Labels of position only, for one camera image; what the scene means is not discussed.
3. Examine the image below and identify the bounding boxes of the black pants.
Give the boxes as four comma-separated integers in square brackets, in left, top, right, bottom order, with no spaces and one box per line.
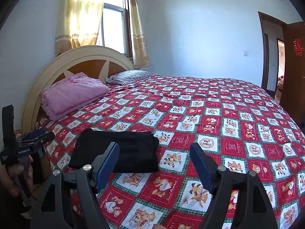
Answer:
[68,128,160,174]

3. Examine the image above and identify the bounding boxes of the dark sleeved left forearm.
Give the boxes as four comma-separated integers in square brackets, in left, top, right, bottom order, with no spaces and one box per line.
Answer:
[0,185,31,229]

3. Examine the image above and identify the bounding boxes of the person's left hand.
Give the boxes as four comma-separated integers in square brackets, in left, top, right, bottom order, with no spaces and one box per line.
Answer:
[1,156,33,196]

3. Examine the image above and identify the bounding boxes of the pink folded blanket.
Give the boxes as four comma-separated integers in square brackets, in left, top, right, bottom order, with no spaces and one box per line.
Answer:
[40,72,110,121]

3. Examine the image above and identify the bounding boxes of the red patchwork cartoon bedspread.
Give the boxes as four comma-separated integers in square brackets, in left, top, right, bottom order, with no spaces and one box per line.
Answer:
[36,76,304,228]

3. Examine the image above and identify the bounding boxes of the striped pillow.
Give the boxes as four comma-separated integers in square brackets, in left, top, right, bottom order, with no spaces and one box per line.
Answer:
[105,70,154,85]

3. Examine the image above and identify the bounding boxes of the cream and brown headboard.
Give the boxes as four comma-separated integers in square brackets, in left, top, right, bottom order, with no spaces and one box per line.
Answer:
[21,46,134,132]

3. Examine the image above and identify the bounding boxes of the brown wooden door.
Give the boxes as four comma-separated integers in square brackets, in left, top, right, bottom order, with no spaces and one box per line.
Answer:
[280,22,304,124]

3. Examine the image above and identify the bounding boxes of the yellow right curtain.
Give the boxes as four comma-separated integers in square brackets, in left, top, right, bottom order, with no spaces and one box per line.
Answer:
[128,0,150,69]

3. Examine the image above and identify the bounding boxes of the yellow curtain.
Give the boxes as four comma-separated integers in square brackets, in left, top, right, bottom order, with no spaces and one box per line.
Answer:
[128,0,150,69]
[55,0,104,56]

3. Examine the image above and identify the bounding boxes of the yellow left curtain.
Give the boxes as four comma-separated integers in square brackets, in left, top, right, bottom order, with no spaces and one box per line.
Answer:
[55,0,104,56]

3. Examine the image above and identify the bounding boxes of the window with frame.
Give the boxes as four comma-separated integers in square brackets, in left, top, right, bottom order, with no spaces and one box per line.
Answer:
[96,0,132,58]

